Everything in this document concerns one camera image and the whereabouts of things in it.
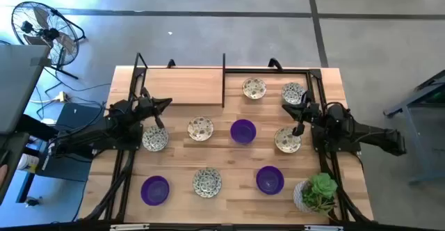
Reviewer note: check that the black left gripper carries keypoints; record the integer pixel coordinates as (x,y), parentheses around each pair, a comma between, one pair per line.
(144,107)

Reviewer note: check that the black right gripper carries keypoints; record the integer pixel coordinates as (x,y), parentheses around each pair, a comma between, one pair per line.
(311,112)

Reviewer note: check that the teal patterned mini bowl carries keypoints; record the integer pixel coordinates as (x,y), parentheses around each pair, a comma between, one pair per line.
(207,182)
(155,140)
(292,92)

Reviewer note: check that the yellow patterned mini bowl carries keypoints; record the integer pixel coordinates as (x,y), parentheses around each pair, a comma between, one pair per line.
(200,128)
(286,141)
(254,88)

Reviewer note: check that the purple mini bowl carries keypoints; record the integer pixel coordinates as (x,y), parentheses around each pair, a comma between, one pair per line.
(155,190)
(243,131)
(269,179)

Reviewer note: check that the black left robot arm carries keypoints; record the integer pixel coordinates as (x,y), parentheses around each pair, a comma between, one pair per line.
(97,130)

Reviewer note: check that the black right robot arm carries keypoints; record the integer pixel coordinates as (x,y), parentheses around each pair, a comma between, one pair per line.
(365,133)

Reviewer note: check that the raised wooden shelf board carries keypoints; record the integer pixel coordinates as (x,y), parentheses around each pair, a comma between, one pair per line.
(184,88)

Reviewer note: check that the green succulent in white pot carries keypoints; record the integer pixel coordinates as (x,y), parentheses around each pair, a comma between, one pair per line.
(323,185)

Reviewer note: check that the dark laptop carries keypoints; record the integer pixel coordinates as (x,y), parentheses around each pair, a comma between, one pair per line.
(74,114)

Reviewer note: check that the white power strip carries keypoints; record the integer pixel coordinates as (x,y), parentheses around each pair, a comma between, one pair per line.
(60,97)

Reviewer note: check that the black computer case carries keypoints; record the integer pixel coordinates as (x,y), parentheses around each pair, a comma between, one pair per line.
(66,168)

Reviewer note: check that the black floor fan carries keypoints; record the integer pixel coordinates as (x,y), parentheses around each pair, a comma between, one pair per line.
(48,34)

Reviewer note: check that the white jar with yellow label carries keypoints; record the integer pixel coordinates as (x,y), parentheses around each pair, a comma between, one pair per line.
(28,161)

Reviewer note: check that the grey desk top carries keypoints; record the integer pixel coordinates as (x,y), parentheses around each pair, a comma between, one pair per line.
(17,85)

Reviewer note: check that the blue-grey metal table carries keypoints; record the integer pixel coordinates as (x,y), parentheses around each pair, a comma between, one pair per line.
(427,177)

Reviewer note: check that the black side desk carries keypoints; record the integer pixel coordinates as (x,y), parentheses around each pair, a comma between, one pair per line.
(10,154)

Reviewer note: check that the black caster wheel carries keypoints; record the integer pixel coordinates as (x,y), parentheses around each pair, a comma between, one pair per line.
(33,201)

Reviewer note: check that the person's hand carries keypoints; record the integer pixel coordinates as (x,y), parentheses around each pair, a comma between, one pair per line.
(2,175)

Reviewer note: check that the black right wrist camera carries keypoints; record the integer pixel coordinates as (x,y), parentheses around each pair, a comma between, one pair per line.
(299,131)

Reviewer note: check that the black aluminium table frame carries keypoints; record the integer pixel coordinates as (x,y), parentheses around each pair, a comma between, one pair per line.
(250,71)

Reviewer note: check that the black vertical frame post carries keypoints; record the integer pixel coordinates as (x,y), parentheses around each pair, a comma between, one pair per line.
(224,81)

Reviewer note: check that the silver metal bracket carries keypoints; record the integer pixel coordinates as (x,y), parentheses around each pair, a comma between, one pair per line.
(323,228)
(128,227)

